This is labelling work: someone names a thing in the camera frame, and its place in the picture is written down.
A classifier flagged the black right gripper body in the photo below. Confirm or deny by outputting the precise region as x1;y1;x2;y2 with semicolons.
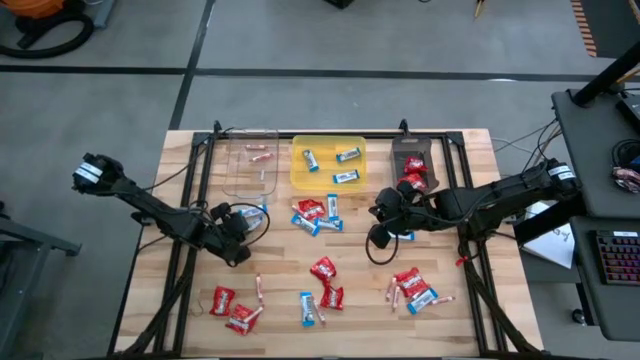
368;180;426;250

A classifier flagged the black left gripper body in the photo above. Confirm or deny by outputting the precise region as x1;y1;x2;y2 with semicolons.
210;202;251;267

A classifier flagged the clear plastic bin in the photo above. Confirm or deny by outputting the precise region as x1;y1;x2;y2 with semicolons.
221;128;280;200

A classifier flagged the yellow plastic bin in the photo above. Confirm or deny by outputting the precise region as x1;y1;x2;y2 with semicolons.
289;134;368;192

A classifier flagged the black desk support beam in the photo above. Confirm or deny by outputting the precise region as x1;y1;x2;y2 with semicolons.
513;191;587;246

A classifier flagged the white paper sheet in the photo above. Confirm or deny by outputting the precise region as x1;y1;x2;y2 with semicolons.
519;199;577;270

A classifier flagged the grey metal cart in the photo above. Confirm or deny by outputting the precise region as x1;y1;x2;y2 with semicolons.
0;199;83;359

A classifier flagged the grey desk panel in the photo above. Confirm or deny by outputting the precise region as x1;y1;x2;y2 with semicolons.
551;88;640;220
569;214;640;343

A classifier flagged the black backlit keyboard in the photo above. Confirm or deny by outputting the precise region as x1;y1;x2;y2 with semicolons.
594;229;640;287

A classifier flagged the pink patterned bundle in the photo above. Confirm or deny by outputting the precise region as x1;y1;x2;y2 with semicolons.
610;166;640;194

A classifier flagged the black stand pole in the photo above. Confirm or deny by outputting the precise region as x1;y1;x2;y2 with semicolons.
571;42;640;109

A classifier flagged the dark mat orange fringe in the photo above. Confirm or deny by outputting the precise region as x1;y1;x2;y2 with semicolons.
569;0;640;59

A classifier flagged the orange vacuum cleaner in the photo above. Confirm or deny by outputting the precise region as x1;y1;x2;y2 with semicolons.
0;0;66;20

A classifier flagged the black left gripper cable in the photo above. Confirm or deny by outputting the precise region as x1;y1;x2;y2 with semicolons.
238;202;271;247

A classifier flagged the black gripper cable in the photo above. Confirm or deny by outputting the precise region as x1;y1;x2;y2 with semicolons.
364;234;401;266
238;202;271;247

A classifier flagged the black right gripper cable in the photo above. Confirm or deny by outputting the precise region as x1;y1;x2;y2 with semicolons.
364;234;401;266

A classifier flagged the thin black base cable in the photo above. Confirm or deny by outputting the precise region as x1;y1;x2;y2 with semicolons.
142;144;210;194

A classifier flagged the black floor cable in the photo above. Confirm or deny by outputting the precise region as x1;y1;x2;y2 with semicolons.
492;117;576;181

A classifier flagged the black vacuum hose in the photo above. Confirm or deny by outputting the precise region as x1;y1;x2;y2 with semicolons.
0;10;95;60

